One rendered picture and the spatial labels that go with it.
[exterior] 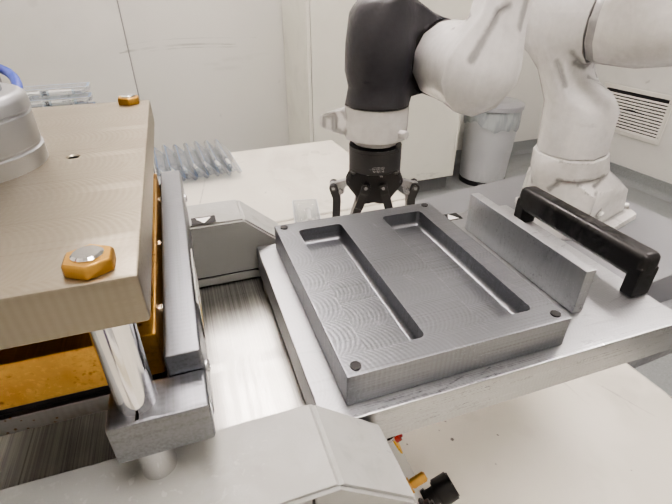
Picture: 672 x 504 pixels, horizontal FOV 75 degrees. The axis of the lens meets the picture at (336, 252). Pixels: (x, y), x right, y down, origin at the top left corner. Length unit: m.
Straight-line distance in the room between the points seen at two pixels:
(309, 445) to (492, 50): 0.45
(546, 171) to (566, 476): 0.48
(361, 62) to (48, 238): 0.46
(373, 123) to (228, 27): 2.18
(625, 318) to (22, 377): 0.39
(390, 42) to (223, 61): 2.20
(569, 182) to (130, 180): 0.72
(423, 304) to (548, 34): 0.57
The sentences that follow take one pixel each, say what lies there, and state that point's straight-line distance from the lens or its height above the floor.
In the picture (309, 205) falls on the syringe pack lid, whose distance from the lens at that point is 0.98.
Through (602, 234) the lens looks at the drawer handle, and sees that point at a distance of 0.44.
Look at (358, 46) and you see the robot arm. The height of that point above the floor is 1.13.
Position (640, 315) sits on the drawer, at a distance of 0.42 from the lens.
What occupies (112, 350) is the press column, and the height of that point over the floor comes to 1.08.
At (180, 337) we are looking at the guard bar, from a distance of 0.21.
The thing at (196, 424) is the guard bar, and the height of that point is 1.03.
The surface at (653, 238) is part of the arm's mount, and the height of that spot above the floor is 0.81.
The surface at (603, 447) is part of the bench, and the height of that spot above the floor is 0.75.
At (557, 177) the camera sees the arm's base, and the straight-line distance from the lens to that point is 0.83.
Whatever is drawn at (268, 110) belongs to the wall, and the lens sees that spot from 2.84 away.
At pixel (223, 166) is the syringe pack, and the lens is 1.19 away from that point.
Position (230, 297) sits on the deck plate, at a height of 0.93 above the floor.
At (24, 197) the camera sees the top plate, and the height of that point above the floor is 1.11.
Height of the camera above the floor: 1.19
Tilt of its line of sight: 31 degrees down
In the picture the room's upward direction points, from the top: straight up
